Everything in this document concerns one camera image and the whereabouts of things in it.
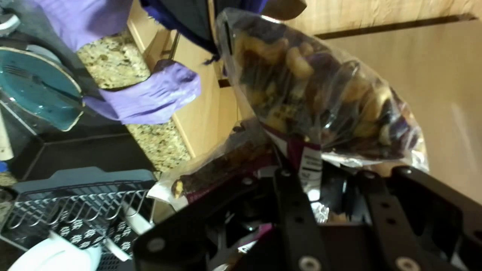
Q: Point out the light wood lower cabinet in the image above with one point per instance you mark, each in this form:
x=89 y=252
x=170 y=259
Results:
x=200 y=110

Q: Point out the white plate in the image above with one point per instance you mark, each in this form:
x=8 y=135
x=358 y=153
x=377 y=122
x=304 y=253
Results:
x=50 y=256

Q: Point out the black drain tray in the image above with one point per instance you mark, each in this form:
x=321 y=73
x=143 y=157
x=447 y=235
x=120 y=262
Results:
x=84 y=153

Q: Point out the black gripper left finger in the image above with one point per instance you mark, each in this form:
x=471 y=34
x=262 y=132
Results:
x=295 y=226

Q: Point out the black white patterned dish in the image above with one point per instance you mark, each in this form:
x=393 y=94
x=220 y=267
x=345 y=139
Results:
x=90 y=234

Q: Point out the purple rubber glove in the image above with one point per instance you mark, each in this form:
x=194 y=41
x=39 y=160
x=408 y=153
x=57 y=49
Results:
x=84 y=20
x=151 y=95

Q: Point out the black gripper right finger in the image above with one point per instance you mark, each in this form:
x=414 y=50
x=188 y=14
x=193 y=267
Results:
x=401 y=226

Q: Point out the teal plate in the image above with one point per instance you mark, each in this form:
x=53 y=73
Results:
x=39 y=91

